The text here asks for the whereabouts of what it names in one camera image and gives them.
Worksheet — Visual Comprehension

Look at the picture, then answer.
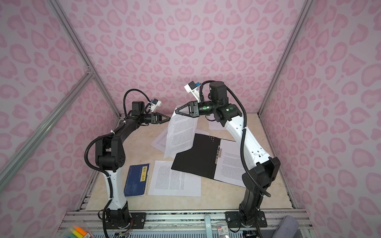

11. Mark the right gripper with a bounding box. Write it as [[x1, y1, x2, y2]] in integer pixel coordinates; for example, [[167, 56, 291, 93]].
[[177, 101, 219, 119]]

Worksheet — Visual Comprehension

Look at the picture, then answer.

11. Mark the orange and black folder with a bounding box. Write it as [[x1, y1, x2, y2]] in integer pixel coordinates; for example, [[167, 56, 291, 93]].
[[171, 133, 223, 179]]

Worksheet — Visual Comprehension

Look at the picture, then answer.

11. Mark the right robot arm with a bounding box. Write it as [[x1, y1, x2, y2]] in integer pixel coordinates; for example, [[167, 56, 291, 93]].
[[175, 80, 280, 229]]

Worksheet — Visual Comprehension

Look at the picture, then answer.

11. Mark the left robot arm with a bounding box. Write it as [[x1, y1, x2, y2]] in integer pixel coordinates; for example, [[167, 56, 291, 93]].
[[84, 88, 170, 237]]

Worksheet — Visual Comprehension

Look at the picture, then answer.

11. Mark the front printed paper sheet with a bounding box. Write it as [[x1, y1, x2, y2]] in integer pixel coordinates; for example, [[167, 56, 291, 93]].
[[148, 161, 201, 197]]

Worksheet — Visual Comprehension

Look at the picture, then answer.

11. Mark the blue book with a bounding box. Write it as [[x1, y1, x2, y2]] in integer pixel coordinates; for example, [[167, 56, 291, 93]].
[[124, 164, 150, 197]]

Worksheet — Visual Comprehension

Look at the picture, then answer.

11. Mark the small red label bag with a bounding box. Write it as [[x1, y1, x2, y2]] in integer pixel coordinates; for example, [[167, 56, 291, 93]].
[[216, 222, 230, 238]]

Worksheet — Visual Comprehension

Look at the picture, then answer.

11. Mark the highlighter marker pack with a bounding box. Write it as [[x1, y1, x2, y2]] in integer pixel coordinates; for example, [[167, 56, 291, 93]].
[[64, 225, 94, 238]]

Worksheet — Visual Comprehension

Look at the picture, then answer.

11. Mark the grey cloth roll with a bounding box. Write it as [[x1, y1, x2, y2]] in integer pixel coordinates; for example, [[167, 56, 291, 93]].
[[272, 215, 299, 238]]

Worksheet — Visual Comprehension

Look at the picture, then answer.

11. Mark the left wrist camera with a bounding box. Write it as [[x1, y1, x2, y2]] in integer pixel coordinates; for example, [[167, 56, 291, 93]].
[[131, 99, 162, 116]]

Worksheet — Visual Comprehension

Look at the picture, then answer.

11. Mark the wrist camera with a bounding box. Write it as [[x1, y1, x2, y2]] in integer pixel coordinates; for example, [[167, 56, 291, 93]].
[[184, 81, 229, 103], [131, 99, 162, 116]]

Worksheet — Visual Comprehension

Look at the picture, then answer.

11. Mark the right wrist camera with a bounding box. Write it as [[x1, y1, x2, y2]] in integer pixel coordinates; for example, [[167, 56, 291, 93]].
[[184, 81, 229, 103]]

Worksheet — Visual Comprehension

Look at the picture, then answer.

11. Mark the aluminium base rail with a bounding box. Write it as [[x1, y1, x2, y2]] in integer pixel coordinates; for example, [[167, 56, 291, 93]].
[[56, 209, 316, 238]]

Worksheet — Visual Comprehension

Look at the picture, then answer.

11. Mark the light blue handle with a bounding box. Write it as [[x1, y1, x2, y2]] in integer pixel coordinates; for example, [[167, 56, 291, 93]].
[[204, 215, 213, 238]]

